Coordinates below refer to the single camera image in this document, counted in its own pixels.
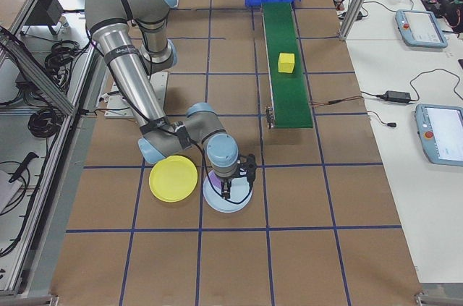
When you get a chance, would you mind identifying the light blue plate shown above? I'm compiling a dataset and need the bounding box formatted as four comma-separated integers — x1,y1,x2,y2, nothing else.
203,171,254,214

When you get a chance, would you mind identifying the black braided cable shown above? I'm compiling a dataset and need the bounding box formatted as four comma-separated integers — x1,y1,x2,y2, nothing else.
190,139,254,206

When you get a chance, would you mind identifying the black power adapter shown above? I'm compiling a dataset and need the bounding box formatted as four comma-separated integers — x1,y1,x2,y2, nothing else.
383,90,412,102

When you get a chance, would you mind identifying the black electronics with red wires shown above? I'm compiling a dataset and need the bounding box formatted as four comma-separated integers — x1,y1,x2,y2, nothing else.
421,0,463,34

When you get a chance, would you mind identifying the black handheld tool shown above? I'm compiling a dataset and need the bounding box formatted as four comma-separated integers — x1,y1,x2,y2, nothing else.
9,152,40,183

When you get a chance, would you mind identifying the green conveyor belt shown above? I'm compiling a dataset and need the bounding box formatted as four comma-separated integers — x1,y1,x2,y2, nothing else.
260,1,315,130

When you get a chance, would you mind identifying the yellow plate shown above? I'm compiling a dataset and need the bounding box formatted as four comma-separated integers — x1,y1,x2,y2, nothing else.
149,153,199,203

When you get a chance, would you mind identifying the yellow foam block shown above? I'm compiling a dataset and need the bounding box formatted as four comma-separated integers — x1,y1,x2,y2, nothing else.
277,52,296,75

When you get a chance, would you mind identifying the red conveyor wire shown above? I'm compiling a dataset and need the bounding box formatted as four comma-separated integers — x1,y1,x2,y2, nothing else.
310,95,364,107

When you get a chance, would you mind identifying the blue grey teach pendant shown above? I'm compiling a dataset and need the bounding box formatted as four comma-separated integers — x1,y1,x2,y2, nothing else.
394,9,449,49
414,103,463,168

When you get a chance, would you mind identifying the aluminium profile bar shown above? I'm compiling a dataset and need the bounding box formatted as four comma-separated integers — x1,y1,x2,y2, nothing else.
414,290,463,306
0,293,59,306

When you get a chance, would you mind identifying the V-shaped aluminium frame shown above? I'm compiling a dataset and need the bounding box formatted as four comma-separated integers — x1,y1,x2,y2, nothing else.
0,0,109,299

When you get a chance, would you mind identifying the dark grey box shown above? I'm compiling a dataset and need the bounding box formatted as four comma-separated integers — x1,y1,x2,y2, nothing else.
34,0,66,35

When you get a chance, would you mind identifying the black cable coil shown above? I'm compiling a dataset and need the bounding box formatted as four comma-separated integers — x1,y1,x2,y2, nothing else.
27,106,61,140
45,40,88,77

